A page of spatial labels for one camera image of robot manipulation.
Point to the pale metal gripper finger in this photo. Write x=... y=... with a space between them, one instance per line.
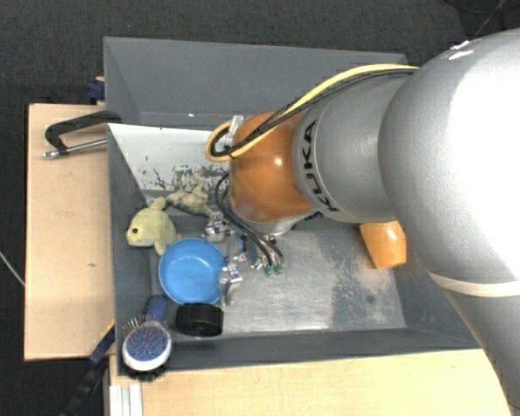
x=229 y=282
x=216 y=229

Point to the green toy animal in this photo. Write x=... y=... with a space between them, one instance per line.
x=191 y=201

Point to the blue bowl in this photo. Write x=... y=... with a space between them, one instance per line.
x=190 y=271

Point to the yellow-green plush dolphin toy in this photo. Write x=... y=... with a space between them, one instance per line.
x=152 y=230

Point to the grey metal bin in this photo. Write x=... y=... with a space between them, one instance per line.
x=312 y=284

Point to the blue hairbrush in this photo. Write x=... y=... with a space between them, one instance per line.
x=147 y=345

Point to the orange cup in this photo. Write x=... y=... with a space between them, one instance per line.
x=383 y=244

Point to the pale wood flat board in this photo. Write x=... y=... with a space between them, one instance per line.
x=69 y=232

